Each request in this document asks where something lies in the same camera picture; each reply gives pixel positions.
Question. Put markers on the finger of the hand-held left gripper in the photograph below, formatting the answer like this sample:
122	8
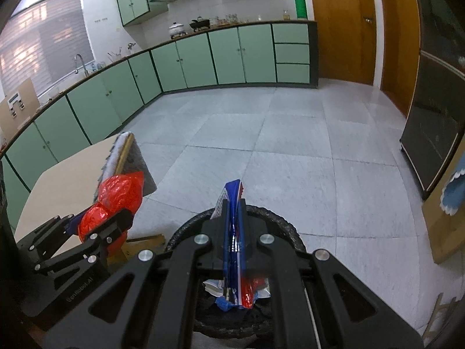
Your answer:
74	223
116	225

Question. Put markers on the red paper cup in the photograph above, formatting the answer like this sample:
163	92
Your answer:
116	192

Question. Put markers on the black glass cabinet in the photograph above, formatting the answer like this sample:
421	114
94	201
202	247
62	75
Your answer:
432	134

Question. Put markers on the beige tablecloth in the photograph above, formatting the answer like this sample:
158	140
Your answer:
61	178

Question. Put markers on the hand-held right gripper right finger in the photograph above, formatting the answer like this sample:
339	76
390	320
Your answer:
243	241

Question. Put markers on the blue scalloped cloth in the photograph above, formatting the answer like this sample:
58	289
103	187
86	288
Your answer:
452	192

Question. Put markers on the white pot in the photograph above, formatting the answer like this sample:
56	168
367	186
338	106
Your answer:
177	29

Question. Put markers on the green bottle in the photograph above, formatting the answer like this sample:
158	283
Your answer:
300	7

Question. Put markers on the utensil holder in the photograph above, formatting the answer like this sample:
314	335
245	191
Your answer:
114	56

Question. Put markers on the cardboard sheet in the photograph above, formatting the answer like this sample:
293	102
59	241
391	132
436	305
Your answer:
27	109

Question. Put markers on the wooden chair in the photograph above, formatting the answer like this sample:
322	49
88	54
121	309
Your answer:
438	305

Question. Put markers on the plain wooden door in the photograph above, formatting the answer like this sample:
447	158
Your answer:
399	43

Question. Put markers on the small yellow oil bottle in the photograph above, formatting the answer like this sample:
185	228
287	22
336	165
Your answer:
286	15

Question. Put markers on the green base cabinets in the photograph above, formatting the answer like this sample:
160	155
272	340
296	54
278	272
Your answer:
225	54

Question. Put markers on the metal faucet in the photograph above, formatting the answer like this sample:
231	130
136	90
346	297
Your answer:
85	68

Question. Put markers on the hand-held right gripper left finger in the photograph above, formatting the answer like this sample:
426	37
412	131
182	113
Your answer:
225	236

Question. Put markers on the black wok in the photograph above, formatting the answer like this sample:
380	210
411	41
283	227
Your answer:
199	25

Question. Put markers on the bin with black liner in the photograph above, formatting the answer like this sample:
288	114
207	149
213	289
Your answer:
279	225

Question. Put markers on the cardboard box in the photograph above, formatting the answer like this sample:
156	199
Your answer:
443	232

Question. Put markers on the grey patterned undercloth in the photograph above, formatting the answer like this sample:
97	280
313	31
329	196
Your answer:
140	167

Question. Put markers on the window blinds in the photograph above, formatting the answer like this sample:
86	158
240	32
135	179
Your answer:
43	43

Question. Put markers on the red blue striped wrapper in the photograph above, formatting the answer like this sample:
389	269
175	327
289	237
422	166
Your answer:
232	196

